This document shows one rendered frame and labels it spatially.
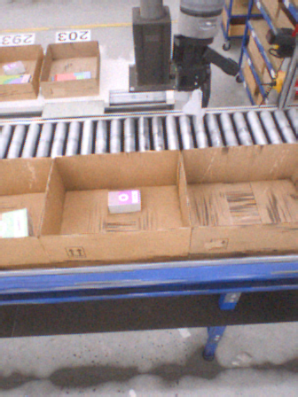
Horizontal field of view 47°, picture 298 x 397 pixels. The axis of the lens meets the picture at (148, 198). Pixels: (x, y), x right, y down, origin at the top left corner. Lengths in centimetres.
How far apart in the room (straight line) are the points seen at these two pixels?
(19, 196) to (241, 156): 75
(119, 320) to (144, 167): 52
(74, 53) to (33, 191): 113
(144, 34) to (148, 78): 23
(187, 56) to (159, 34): 91
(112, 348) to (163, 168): 105
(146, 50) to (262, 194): 93
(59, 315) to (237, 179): 76
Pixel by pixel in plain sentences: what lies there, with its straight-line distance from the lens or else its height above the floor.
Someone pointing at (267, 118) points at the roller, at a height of 75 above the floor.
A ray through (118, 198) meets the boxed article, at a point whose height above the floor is 93.
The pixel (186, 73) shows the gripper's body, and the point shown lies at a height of 135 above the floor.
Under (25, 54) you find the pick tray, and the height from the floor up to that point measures 80.
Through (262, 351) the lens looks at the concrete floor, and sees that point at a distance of 190.
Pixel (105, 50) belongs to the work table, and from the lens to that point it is 222.
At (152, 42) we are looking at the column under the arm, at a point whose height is 99.
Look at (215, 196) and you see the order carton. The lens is 115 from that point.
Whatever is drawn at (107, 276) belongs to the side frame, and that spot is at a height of 91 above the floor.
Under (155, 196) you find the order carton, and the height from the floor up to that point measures 89.
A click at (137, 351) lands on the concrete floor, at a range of 184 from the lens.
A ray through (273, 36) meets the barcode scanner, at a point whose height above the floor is 108.
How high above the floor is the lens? 178
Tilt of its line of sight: 51 degrees down
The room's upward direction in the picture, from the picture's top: 3 degrees counter-clockwise
